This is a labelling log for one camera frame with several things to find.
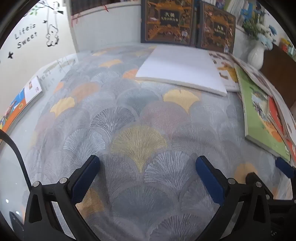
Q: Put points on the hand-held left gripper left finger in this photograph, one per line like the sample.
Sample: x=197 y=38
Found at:
x=85 y=180

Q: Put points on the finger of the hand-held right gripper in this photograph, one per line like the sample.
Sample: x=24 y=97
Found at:
x=252 y=177
x=285 y=168

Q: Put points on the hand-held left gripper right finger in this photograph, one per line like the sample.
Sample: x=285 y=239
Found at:
x=210 y=183

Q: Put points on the white yellow-robed figure storybook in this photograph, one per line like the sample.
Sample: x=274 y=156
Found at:
x=225 y=69

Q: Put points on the plain white book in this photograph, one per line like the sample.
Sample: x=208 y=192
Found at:
x=180 y=69

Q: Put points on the red cover book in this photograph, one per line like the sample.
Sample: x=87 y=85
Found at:
x=275 y=115

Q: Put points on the light green picture book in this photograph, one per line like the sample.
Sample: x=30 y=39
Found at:
x=252 y=111

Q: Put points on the brown wooden cabinet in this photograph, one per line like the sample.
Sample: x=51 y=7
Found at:
x=277 y=67

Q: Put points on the orange picture book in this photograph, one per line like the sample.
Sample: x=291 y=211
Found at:
x=13 y=109

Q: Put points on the white ribbed vase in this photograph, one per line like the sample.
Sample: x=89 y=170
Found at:
x=255 y=55

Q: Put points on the blue white artificial flowers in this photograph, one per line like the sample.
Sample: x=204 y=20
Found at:
x=259 y=27

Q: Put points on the dark ornate encyclopedia book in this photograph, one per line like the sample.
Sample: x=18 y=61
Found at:
x=168 y=23
x=215 y=30

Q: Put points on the bear swing wall sticker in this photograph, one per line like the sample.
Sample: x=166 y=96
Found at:
x=52 y=34

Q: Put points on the black lettering wall sticker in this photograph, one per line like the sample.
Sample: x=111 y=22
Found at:
x=25 y=36

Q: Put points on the green tree wall sticker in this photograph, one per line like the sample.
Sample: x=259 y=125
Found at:
x=37 y=7

